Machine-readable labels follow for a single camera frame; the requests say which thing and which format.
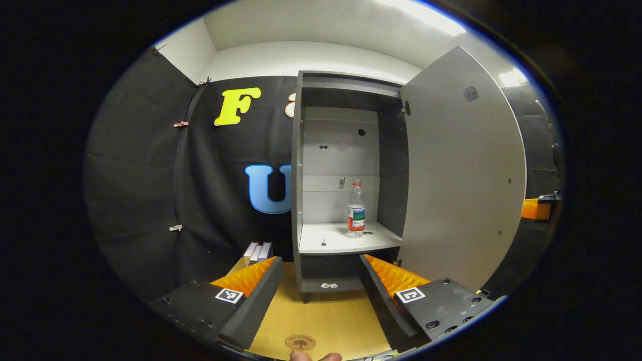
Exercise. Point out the red clip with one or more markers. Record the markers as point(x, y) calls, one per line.
point(180, 124)

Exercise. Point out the white clip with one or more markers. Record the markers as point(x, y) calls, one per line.
point(175, 227)

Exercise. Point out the grey spine book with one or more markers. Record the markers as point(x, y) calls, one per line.
point(256, 252)

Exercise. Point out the grey cabinet door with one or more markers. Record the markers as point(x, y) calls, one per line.
point(461, 170)

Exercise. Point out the white spine book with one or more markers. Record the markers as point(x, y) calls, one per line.
point(249, 252)

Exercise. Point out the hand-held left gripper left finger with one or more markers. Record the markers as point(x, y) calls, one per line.
point(256, 306)

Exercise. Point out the small ceiling light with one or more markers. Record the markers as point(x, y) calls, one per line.
point(512, 77)

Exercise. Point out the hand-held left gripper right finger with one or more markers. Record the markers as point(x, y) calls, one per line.
point(381, 311)

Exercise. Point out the blue spine book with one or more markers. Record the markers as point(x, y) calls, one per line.
point(265, 249)

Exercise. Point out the clear plastic bottle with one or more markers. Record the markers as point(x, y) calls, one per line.
point(355, 215)

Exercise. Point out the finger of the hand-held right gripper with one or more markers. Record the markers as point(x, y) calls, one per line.
point(534, 209)

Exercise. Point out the long ceiling light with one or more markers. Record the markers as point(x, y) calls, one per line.
point(431, 15)

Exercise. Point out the round wooden coaster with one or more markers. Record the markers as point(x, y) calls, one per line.
point(300, 342)

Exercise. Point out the black backdrop cloth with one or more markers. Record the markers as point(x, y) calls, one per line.
point(145, 190)

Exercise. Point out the dark grey cabinet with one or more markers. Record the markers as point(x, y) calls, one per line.
point(341, 150)

